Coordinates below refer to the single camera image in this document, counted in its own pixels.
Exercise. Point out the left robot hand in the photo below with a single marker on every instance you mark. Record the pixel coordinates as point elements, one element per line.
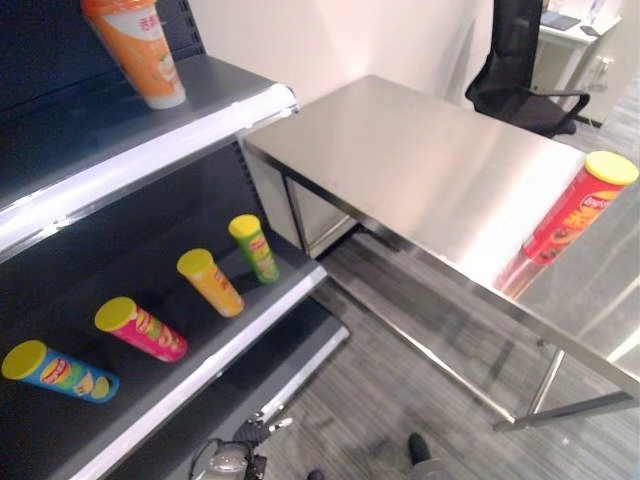
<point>254,432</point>

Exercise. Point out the dark left robot foot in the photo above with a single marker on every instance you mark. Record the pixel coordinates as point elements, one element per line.
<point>315,474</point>

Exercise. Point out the dark robot foot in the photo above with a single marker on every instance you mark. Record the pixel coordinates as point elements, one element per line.
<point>315,474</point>
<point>419,447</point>

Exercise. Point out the dark shelf board white edge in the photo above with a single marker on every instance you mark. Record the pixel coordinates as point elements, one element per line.
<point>280,360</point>
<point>125,145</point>
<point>165,360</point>

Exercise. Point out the pink chips can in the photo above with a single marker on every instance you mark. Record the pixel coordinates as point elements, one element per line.
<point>147,330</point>

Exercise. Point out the yellow chips can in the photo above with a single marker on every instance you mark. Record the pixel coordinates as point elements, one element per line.
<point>215,285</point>

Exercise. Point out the dark right robot foot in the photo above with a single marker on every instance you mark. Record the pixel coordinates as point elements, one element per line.
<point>419,447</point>

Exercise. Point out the green chips can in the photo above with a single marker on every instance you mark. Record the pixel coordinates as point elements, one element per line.
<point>256,252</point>

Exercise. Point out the silver right robot leg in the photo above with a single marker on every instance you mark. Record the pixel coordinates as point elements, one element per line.
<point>431,471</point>

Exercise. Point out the blue chips can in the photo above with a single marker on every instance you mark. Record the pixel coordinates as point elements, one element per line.
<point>60,372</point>

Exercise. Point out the stainless steel table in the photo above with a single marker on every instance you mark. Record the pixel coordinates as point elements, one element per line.
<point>415,160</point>

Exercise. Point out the red chips can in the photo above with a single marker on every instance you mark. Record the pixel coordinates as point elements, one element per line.
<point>575,215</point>

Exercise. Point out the orange drink cup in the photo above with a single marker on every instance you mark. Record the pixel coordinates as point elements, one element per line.
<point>145,55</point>

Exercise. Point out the dark shelf back panel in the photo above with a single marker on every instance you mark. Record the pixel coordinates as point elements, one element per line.
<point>45,55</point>

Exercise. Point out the black office chair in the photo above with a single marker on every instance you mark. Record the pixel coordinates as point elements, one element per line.
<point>520,80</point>

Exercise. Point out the white desk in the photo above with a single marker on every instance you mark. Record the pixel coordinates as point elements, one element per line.
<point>565,47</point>

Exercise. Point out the dark tablet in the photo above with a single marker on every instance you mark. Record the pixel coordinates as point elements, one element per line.
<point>561,21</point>

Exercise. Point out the dark phone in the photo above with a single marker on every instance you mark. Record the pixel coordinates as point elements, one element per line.
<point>590,30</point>

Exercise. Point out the white wall socket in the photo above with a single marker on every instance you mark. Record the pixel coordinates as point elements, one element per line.
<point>603,70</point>

